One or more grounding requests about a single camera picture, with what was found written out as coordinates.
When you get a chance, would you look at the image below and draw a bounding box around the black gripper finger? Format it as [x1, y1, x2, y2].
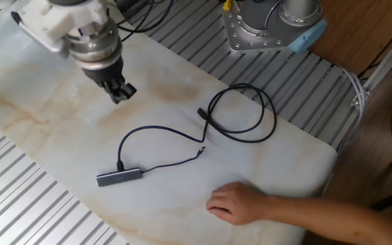
[114, 78, 137, 102]
[101, 81, 122, 105]

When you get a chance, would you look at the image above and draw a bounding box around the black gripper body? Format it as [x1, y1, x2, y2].
[82, 56, 125, 86]

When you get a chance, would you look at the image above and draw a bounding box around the black braided USB cable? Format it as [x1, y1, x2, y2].
[116, 82, 278, 172]

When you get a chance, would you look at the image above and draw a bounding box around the grey USB docking station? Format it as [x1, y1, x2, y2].
[96, 146, 206, 188]

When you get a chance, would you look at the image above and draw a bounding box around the person's right forearm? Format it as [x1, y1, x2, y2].
[260, 195, 392, 245]

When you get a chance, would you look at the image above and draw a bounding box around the person's right hand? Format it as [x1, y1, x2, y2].
[206, 182, 268, 226]

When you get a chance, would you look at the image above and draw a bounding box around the marble pattern table mat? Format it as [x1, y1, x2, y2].
[0, 0, 338, 245]

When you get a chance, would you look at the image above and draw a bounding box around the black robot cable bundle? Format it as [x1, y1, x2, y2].
[116, 0, 175, 42]

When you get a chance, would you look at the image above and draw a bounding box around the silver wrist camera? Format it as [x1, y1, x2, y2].
[11, 12, 71, 59]

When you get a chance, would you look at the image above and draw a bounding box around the white printed camera mount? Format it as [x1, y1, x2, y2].
[18, 0, 110, 40]

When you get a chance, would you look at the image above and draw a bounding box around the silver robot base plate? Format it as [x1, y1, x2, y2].
[221, 0, 301, 54]

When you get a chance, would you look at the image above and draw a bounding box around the white cable bundle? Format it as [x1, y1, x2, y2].
[337, 66, 367, 154]

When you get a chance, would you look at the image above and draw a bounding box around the aluminium frame post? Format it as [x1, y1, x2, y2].
[351, 20, 392, 108]

